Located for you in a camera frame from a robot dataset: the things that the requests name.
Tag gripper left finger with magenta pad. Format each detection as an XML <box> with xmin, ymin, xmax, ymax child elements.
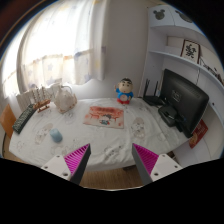
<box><xmin>42</xmin><ymin>144</ymin><xmax>91</xmax><ymax>185</ymax></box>

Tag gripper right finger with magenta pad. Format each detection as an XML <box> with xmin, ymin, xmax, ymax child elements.
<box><xmin>132</xmin><ymin>144</ymin><xmax>182</xmax><ymax>185</ymax></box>

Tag white patterned tablecloth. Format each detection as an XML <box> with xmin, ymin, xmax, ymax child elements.
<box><xmin>9</xmin><ymin>98</ymin><xmax>187</xmax><ymax>171</ymax></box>

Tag red booklet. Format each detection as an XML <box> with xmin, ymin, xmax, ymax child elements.
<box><xmin>189</xmin><ymin>120</ymin><xmax>208</xmax><ymax>149</ymax></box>

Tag black wifi router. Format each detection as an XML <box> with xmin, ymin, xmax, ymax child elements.
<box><xmin>143</xmin><ymin>79</ymin><xmax>164</xmax><ymax>106</ymax></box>

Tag black keyboard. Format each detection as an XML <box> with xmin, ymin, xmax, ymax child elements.
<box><xmin>12</xmin><ymin>104</ymin><xmax>35</xmax><ymax>134</ymax></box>

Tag black computer monitor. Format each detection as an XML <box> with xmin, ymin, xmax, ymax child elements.
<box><xmin>158</xmin><ymin>69</ymin><xmax>209</xmax><ymax>138</ymax></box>

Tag wooden model sailing ship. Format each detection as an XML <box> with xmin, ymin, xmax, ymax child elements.
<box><xmin>32</xmin><ymin>87</ymin><xmax>51</xmax><ymax>113</ymax></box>

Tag wooden chair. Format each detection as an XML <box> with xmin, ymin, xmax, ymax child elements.
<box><xmin>0</xmin><ymin>103</ymin><xmax>18</xmax><ymax>140</ymax></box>

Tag cartoon boy figurine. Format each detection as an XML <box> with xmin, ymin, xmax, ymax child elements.
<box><xmin>114</xmin><ymin>78</ymin><xmax>133</xmax><ymax>104</ymax></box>

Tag framed calligraphy picture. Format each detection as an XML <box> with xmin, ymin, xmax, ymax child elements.
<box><xmin>181</xmin><ymin>39</ymin><xmax>200</xmax><ymax>64</ymax></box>

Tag white sheer curtain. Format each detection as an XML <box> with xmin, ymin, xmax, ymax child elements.
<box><xmin>0</xmin><ymin>0</ymin><xmax>109</xmax><ymax>98</ymax></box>

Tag white wall shelf unit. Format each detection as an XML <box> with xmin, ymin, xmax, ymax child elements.
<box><xmin>139</xmin><ymin>5</ymin><xmax>224</xmax><ymax>167</ymax></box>

